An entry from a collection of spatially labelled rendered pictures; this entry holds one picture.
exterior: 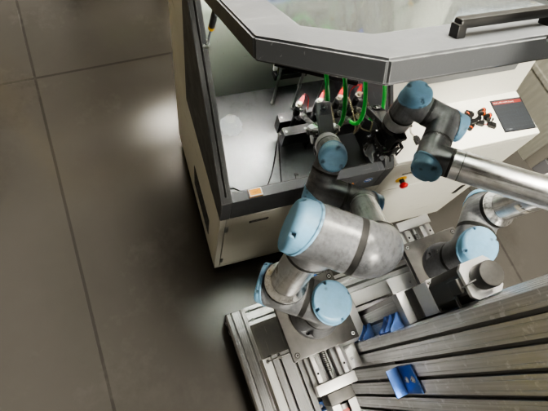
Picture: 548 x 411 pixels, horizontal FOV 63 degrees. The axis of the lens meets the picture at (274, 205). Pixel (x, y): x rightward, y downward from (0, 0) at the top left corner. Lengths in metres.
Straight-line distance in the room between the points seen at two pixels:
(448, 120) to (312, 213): 0.53
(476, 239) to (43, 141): 2.36
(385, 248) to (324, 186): 0.41
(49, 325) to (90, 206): 0.66
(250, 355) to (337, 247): 1.45
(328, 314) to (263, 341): 1.06
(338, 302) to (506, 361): 0.46
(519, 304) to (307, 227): 0.37
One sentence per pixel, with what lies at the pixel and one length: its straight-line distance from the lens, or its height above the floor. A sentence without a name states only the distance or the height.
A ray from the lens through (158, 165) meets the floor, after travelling 2.73.
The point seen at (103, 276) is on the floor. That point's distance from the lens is 2.54.
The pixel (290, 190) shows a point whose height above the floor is 0.95.
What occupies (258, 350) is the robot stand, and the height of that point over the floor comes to 0.21.
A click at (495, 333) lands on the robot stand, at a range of 0.92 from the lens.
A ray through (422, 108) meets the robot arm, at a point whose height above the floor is 1.54.
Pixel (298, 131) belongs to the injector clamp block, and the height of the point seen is 0.98.
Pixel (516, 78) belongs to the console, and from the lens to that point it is 2.23.
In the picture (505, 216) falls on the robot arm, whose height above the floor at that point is 1.31.
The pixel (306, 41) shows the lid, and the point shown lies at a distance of 0.70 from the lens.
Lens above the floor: 2.42
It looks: 66 degrees down
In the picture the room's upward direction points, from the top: 22 degrees clockwise
